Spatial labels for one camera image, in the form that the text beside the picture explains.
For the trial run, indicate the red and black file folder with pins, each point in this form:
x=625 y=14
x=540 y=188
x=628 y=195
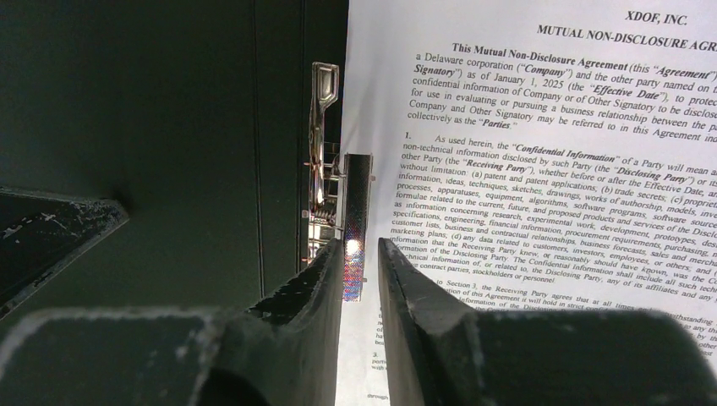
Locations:
x=192 y=114

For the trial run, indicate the metal folder clip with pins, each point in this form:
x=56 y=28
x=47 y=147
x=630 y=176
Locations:
x=328 y=183

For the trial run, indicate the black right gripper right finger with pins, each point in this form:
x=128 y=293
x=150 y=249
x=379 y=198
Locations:
x=440 y=351

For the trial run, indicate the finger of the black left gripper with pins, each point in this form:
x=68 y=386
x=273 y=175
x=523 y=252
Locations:
x=41 y=233

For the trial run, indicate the printed paper sheet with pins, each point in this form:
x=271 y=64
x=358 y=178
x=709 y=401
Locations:
x=534 y=155

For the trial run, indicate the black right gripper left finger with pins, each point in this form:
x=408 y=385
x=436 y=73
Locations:
x=280 y=351

